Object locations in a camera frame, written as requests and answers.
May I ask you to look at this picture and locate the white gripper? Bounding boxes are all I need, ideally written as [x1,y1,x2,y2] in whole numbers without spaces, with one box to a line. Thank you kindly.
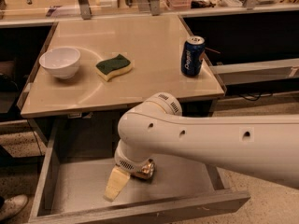
[104,140,150,202]

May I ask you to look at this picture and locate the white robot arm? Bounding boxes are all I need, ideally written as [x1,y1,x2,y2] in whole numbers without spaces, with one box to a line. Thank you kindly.
[104,92,299,202]

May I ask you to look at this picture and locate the grey open drawer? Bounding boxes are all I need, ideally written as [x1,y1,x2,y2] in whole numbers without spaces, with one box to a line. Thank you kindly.
[29,112,250,224]

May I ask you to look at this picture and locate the grey counter cabinet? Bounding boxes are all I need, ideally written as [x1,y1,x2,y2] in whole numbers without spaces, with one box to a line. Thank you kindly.
[19,16,224,145]

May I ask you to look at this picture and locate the blue Pepsi can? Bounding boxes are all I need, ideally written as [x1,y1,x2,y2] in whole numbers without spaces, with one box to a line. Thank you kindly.
[181,35,206,77]

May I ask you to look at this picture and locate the green yellow sponge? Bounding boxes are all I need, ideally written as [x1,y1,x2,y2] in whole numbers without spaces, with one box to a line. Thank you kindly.
[95,54,133,81]

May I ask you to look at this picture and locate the white shoe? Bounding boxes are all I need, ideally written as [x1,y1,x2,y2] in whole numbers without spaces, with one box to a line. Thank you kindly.
[0,194,28,221]

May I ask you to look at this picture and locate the white bowl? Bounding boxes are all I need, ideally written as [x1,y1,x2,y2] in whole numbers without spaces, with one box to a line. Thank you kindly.
[39,47,80,79]

